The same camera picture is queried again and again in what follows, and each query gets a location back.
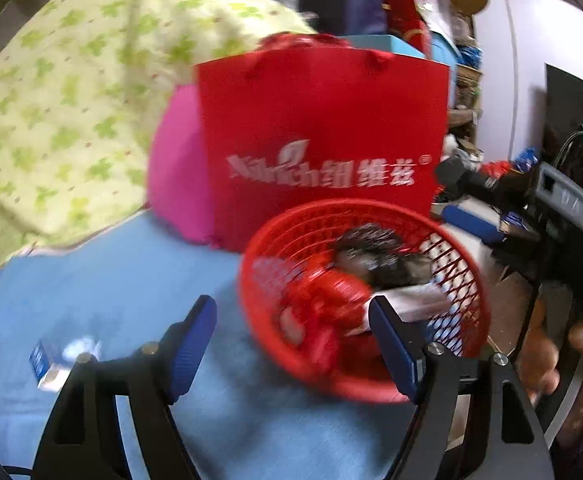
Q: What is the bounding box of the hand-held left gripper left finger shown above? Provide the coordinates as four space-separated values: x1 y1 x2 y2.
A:
31 295 218 480

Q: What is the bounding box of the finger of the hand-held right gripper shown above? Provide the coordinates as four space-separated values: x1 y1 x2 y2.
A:
434 155 537 206
441 205 539 246

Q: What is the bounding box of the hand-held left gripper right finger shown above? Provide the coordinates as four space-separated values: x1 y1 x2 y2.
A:
368 296 557 480

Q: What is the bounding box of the red plastic mesh basket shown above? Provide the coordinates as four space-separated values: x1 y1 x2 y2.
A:
238 199 492 405

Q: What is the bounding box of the red plastic bag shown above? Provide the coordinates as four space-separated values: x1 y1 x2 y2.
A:
278 265 387 376

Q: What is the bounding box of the grey plastic bag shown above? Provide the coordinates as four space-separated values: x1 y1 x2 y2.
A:
331 225 435 291

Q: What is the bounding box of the person's right hand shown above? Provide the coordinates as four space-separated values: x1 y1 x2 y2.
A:
519 300 583 453

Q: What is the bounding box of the blue blanket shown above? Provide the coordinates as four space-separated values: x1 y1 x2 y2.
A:
0 207 422 480

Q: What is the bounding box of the white crumpled wrapper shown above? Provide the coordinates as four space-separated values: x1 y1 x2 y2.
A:
61 337 102 366

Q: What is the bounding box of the black monitor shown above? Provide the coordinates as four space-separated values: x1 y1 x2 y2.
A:
541 62 583 161

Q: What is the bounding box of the light blue box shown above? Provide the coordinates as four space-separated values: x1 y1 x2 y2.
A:
344 34 459 68

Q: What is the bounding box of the small blue white box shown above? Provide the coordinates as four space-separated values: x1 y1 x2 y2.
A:
28 340 69 393

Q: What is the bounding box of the red paper bag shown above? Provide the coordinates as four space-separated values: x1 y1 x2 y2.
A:
194 34 452 253

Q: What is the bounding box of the pink bag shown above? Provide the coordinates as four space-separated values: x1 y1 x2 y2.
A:
146 82 222 246

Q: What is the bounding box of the small red gift bag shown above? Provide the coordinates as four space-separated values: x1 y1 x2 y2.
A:
384 0 432 56

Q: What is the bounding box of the green clover print quilt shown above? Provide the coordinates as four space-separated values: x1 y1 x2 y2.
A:
0 0 317 266

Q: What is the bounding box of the black cable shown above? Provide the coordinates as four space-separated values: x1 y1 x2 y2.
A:
554 130 583 196

